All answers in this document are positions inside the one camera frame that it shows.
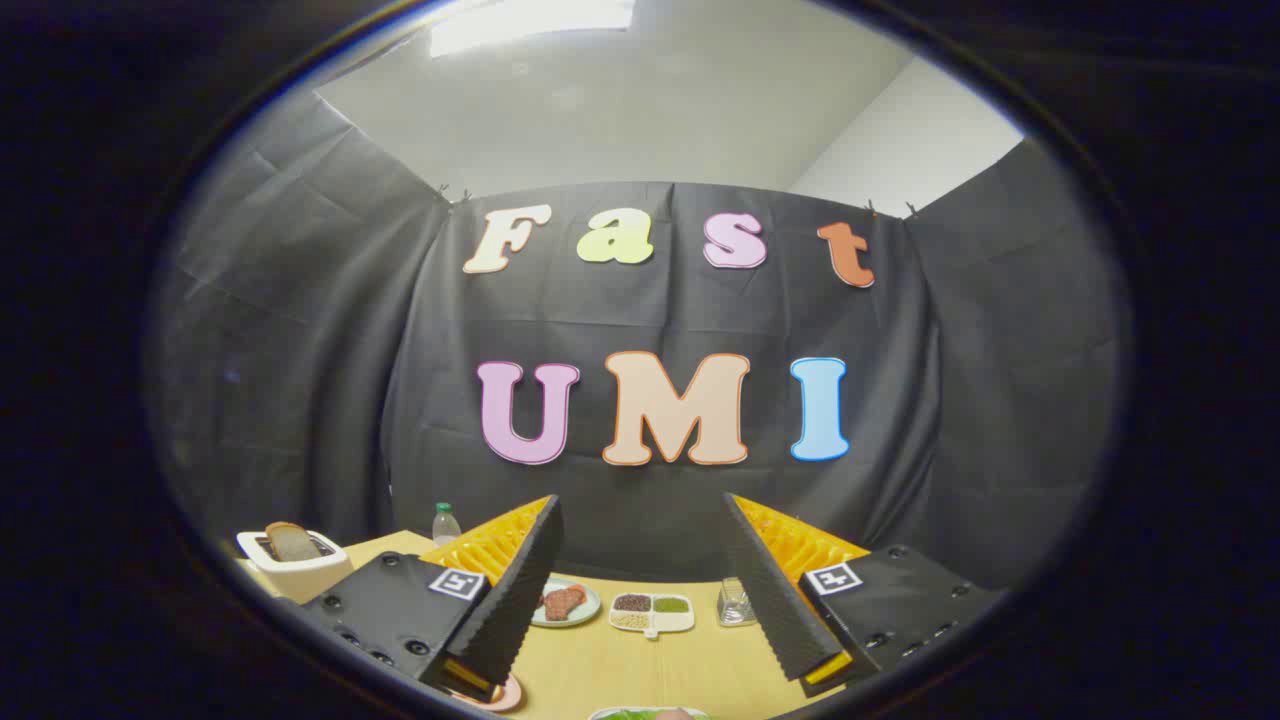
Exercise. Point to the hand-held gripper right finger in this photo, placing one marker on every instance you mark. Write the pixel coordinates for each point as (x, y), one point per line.
(770, 600)

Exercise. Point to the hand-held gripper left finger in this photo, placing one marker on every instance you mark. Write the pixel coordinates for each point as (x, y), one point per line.
(520, 600)

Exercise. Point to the green lettuce leaf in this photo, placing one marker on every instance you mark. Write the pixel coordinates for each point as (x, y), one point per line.
(627, 715)

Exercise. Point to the brown crust bread slice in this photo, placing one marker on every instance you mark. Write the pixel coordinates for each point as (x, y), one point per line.
(292, 543)

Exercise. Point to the clear glass cup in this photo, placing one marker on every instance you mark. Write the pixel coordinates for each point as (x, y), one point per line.
(735, 605)

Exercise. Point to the brown meat piece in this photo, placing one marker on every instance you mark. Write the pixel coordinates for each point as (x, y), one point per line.
(555, 607)
(575, 596)

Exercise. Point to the pale green round plate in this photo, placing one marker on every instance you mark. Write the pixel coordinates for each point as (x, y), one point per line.
(592, 600)

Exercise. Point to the pink round plate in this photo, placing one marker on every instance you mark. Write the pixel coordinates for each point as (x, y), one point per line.
(508, 695)

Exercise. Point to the pile of green beans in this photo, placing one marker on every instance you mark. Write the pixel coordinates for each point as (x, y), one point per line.
(671, 604)

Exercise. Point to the white divided dish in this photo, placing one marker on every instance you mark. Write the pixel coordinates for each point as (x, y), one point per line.
(672, 623)

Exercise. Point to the clear plastic water bottle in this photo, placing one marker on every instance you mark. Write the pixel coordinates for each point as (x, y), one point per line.
(446, 528)

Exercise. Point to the pile of white beans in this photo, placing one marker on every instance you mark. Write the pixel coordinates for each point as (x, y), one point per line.
(630, 620)

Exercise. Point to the pile of dark beans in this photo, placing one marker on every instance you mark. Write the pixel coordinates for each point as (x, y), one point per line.
(632, 603)

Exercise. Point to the white square plate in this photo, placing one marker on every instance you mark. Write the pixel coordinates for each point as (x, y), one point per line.
(597, 715)

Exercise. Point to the white toaster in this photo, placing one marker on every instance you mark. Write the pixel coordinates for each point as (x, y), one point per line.
(300, 578)

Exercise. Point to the ceiling light panel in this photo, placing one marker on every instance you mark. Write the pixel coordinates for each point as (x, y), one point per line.
(530, 20)

